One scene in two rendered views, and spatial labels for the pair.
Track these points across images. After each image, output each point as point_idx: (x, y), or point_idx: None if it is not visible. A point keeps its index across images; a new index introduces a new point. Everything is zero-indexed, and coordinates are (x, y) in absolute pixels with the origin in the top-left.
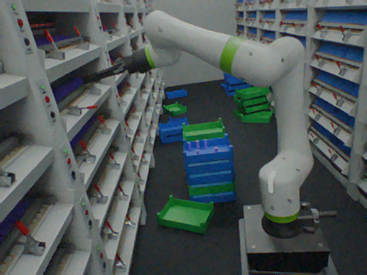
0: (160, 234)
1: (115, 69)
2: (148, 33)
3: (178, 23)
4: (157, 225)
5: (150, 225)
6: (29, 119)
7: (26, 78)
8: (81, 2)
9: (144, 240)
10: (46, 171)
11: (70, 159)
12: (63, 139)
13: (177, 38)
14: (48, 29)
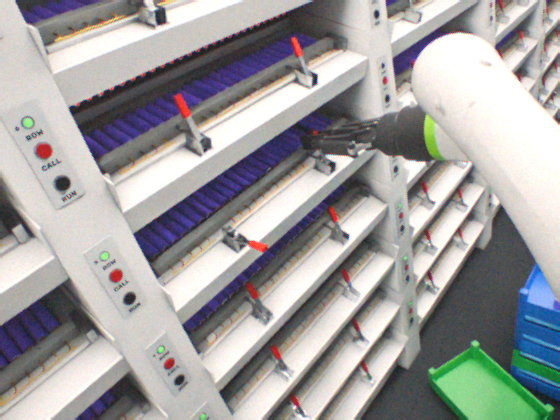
0: (420, 407)
1: (348, 148)
2: (416, 100)
3: (498, 106)
4: (426, 385)
5: (414, 377)
6: (86, 306)
7: (54, 260)
8: None
9: (391, 401)
10: (130, 370)
11: (178, 356)
12: (161, 328)
13: (477, 155)
14: (265, 29)
